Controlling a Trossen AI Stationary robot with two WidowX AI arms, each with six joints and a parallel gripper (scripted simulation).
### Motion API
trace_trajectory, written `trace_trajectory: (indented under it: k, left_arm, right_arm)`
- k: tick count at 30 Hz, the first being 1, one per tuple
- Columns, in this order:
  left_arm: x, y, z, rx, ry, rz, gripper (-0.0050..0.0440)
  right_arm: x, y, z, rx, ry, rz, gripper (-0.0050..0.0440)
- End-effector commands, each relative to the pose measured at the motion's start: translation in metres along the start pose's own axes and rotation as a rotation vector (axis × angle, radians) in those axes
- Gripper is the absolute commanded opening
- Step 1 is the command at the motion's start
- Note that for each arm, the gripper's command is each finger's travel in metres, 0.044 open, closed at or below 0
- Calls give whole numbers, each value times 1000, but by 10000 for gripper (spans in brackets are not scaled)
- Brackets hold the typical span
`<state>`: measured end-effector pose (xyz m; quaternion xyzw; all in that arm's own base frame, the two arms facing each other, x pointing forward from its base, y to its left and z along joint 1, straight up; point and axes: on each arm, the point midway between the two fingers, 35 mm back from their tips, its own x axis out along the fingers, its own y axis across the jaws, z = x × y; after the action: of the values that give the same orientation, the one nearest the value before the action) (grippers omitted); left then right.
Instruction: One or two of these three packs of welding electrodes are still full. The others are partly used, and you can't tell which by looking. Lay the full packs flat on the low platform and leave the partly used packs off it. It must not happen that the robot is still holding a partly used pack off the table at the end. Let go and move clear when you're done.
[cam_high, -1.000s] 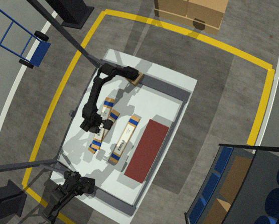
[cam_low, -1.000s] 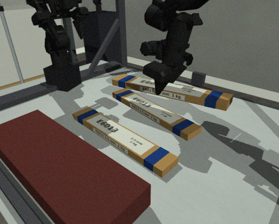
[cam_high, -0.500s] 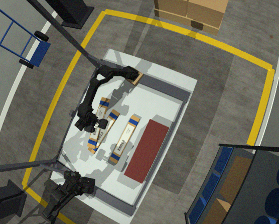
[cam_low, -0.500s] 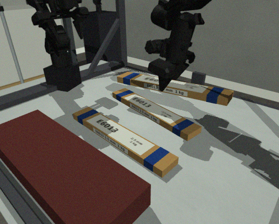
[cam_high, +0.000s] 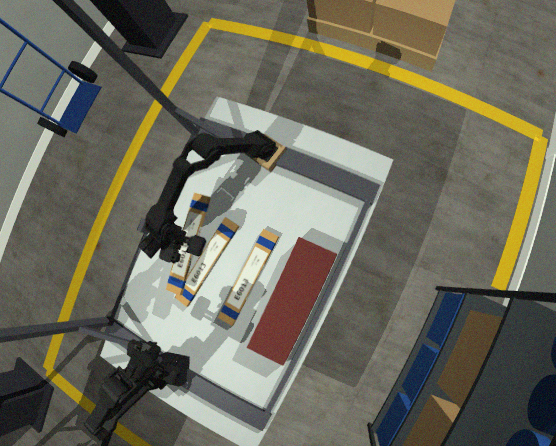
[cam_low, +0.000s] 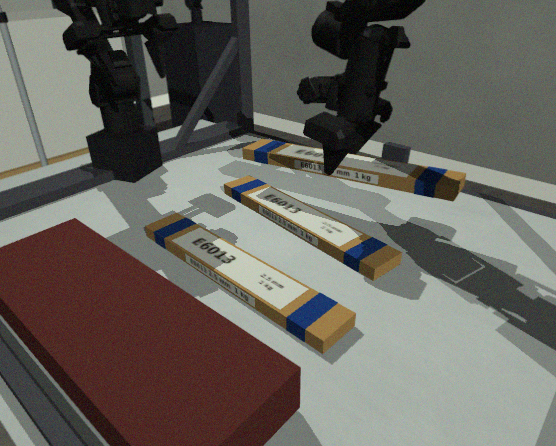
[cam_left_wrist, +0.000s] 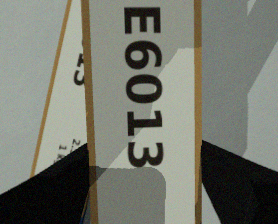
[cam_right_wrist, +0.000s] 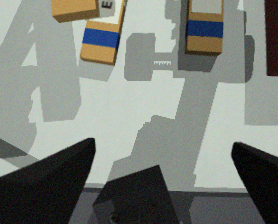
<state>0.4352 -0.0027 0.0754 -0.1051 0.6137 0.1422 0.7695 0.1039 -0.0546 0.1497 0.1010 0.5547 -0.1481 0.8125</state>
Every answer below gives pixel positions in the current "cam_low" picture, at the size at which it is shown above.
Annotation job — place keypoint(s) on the tan cardboard box with blue bands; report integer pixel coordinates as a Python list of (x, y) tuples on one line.
[(420, 180)]

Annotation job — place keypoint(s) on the tan welding electrode pack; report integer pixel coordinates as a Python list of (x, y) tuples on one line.
[(309, 315), (359, 251)]

